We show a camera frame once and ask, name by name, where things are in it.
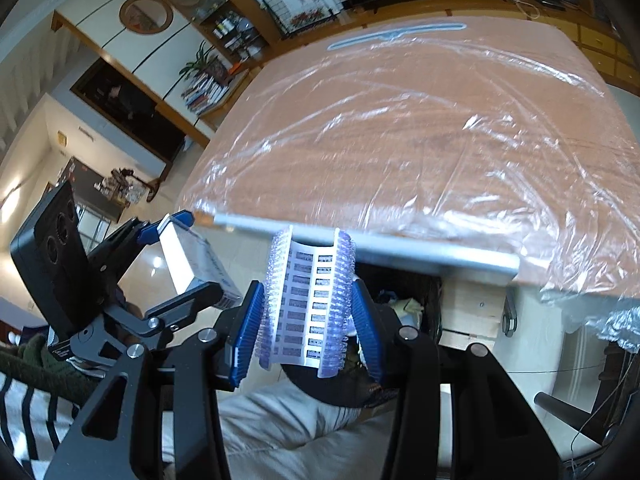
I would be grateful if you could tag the wooden display cabinet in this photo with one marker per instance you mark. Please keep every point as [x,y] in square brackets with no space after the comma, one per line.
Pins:
[230,20]

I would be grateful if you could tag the clear plastic table cover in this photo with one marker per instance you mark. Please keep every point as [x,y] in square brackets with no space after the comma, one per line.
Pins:
[400,135]

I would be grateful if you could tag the leafy houseplant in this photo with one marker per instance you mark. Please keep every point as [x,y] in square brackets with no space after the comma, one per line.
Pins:
[200,62]

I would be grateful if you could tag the side table with bottles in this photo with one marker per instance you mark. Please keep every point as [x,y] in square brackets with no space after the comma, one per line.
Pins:
[125,187]

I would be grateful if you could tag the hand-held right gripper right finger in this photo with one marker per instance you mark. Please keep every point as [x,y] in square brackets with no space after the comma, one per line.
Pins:
[367,332]

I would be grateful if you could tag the black chair leg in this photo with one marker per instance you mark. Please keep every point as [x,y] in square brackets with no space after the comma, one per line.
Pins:
[570,415]

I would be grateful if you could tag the white paper towel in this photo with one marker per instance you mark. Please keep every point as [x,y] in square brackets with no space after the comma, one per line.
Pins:
[407,310]

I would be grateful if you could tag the black trash bin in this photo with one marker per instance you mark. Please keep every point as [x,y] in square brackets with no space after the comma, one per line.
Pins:
[330,390]

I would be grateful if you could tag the stack of books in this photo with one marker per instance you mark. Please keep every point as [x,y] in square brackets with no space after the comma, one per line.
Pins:
[205,92]

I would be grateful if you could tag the striped black white shirt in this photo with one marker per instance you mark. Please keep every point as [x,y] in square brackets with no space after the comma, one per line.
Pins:
[20,410]

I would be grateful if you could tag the grey metal bar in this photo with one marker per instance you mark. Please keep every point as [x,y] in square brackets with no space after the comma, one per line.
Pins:
[450,255]

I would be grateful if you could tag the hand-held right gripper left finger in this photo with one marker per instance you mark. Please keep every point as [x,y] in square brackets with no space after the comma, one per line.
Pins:
[246,335]

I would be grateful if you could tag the person's light trousers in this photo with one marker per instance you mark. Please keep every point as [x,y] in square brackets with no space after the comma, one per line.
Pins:
[280,430]

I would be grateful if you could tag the wooden table support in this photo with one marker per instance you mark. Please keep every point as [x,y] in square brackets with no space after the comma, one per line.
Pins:
[470,310]

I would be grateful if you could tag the small white carton box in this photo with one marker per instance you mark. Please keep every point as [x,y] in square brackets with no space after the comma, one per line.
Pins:
[192,260]

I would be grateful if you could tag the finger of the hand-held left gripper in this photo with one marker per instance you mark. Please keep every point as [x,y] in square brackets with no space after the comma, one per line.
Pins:
[195,300]
[155,227]

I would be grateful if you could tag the purple ribbed plastic tray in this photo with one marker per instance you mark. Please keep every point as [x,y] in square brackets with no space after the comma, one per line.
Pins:
[305,310]

